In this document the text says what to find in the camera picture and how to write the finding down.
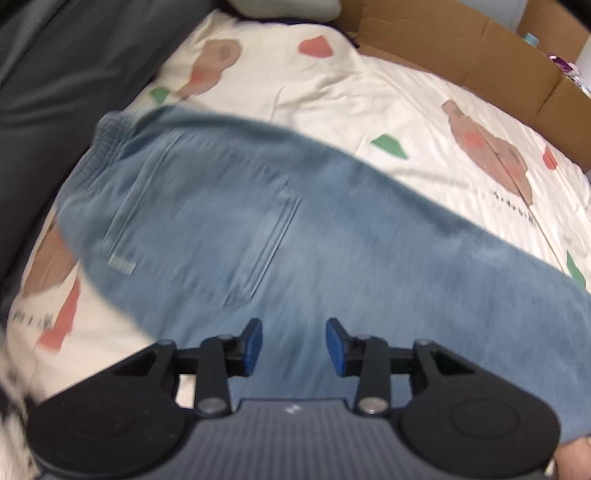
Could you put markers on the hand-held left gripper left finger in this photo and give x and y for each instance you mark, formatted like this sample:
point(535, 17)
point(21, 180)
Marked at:
point(253, 347)

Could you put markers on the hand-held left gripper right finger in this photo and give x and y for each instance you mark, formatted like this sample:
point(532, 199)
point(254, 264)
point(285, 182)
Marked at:
point(334, 347)

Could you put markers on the light blue denim jeans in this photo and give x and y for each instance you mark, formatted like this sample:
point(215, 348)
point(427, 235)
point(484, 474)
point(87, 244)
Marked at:
point(277, 221)

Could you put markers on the white fluffy black-dotted garment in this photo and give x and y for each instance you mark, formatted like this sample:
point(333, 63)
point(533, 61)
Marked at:
point(11, 415)

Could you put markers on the cream bear printed blanket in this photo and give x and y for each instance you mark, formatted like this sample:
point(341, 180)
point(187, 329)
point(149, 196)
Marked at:
point(369, 92)

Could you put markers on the brown cardboard sheet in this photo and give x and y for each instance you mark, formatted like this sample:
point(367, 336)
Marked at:
point(461, 50)

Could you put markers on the dark grey pillow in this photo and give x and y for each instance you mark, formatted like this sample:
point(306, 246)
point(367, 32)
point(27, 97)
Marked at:
point(69, 78)

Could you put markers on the grey neck pillow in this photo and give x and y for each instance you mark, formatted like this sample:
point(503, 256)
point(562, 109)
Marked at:
point(286, 7)

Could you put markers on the purple packet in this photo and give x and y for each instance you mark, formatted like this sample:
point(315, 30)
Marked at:
point(568, 69)

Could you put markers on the white bottle with blue cap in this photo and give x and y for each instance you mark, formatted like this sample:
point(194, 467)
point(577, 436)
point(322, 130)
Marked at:
point(531, 39)

